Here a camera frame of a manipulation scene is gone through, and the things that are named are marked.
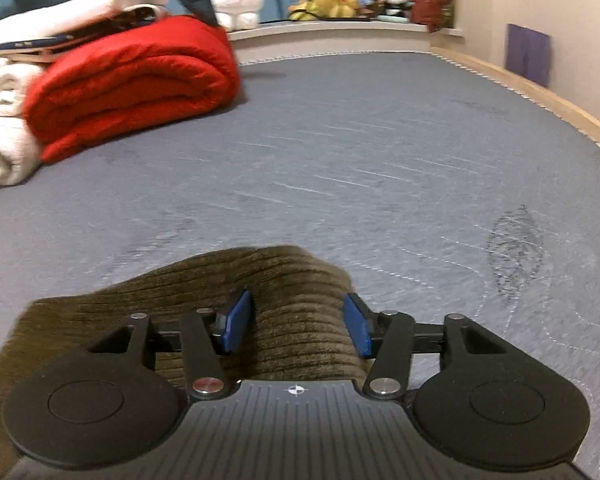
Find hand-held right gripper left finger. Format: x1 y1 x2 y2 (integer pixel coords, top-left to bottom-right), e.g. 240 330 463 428
87 290 253 402

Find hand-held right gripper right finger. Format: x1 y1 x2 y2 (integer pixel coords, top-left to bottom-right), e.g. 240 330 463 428
343 292 506 401

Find brown corduroy pants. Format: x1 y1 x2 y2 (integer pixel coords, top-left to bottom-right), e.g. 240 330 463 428
0 245 376 480

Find red folded blanket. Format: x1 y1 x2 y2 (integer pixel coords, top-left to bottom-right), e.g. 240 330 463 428
22 15 241 165

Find white window ledge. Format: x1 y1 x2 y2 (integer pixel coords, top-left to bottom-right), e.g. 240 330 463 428
227 14 463 66

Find cream knit blanket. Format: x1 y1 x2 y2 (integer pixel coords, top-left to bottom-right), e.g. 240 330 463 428
0 57 43 196

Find white plush toy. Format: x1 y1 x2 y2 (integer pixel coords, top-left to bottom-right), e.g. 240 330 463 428
210 0 265 31

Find purple paper sheet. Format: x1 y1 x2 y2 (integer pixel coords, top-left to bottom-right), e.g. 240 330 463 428
505 23 552 88

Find patterned folded cloth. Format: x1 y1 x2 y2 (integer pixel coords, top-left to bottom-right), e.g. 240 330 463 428
0 4 168 63

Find white folded cloth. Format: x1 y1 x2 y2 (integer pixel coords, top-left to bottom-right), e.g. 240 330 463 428
0 0 146 46

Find wooden bed frame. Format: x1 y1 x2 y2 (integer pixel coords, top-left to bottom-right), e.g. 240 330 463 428
430 45 600 163

